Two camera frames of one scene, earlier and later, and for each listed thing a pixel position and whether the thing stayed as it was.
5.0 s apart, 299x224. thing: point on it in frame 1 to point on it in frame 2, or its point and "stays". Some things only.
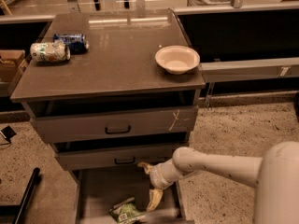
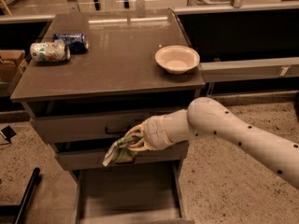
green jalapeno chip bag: (127, 211) to (121, 152)
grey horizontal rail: (280, 67) stays
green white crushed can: (49, 51) stays
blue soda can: (77, 43) stays
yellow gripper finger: (155, 196) to (140, 146)
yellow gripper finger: (148, 167) to (136, 131)
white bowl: (177, 59) stays
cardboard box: (10, 61) stays
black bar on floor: (14, 214) stays
